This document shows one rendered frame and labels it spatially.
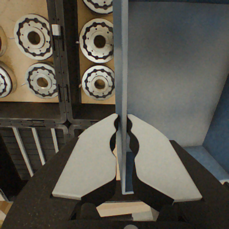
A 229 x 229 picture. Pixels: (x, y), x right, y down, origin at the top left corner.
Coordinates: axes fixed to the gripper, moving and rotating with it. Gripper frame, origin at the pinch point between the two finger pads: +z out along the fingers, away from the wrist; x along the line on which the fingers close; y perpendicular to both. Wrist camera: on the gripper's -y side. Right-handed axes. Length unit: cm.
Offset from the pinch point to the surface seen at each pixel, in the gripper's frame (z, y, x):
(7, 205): 25, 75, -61
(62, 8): 18.7, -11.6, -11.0
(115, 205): 27, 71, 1
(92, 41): 25.4, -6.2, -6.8
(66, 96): 18.6, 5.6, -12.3
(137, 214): 116, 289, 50
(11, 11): 27.4, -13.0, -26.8
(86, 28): 26.2, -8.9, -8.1
